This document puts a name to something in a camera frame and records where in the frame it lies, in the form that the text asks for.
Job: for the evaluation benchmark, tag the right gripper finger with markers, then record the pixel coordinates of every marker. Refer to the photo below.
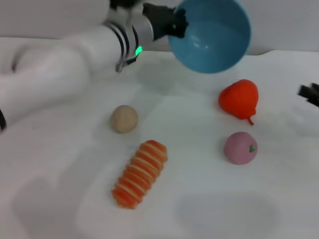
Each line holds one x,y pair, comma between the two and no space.
315,87
305,91

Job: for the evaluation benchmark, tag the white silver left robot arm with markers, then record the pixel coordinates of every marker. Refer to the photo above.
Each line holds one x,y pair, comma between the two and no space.
62,69

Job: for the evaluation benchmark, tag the orange striped bread loaf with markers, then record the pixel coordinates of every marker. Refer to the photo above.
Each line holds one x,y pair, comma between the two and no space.
139,174

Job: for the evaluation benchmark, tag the red pear toy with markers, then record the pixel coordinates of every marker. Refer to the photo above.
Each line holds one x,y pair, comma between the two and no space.
239,99

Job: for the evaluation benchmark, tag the blue bowl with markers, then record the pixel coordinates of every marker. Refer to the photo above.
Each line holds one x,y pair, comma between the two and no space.
214,44

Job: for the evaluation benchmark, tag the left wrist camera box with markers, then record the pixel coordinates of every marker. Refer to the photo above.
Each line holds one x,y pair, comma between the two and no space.
124,3

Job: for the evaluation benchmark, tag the beige round bun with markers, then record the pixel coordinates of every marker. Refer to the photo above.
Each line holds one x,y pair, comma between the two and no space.
124,119

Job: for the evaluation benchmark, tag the pink apple toy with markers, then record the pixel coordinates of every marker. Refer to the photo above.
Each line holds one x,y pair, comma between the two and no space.
239,149

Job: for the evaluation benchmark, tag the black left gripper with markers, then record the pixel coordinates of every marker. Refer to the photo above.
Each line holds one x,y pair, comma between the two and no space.
160,21

